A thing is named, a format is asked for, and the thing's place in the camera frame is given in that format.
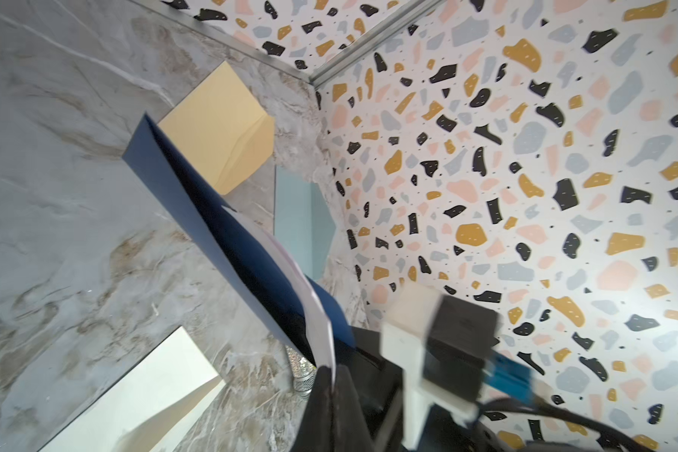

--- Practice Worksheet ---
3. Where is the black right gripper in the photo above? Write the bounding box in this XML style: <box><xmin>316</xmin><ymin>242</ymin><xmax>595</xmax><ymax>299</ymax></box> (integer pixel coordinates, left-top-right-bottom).
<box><xmin>350</xmin><ymin>326</ymin><xmax>520</xmax><ymax>451</ymax></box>

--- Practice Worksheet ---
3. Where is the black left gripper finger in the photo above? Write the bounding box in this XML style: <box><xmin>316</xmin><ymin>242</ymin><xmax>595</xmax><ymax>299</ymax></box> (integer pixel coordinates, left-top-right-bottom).
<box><xmin>290</xmin><ymin>365</ymin><xmax>373</xmax><ymax>452</ymax></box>

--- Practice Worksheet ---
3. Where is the white letter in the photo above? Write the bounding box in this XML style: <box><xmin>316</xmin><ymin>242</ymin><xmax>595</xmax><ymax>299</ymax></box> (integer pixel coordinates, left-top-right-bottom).
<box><xmin>225</xmin><ymin>207</ymin><xmax>336</xmax><ymax>384</ymax></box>

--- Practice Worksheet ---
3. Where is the cream envelope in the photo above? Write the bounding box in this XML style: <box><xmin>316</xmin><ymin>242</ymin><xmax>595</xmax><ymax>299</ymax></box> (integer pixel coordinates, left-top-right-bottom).
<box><xmin>43</xmin><ymin>327</ymin><xmax>225</xmax><ymax>451</ymax></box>

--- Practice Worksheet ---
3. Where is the yellow kraft envelope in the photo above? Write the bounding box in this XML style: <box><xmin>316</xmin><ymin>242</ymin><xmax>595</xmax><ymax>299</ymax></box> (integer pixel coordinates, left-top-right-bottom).
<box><xmin>158</xmin><ymin>61</ymin><xmax>275</xmax><ymax>195</ymax></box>

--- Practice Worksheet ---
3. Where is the glitter filled clear tube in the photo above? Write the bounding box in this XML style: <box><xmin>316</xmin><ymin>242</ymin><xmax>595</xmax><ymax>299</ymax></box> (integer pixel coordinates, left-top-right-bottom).
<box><xmin>286</xmin><ymin>347</ymin><xmax>316</xmax><ymax>399</ymax></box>

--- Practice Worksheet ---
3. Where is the aluminium right corner post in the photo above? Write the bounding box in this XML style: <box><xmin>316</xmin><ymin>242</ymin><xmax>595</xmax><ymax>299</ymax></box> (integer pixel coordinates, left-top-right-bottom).
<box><xmin>309</xmin><ymin>0</ymin><xmax>442</xmax><ymax>89</ymax></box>

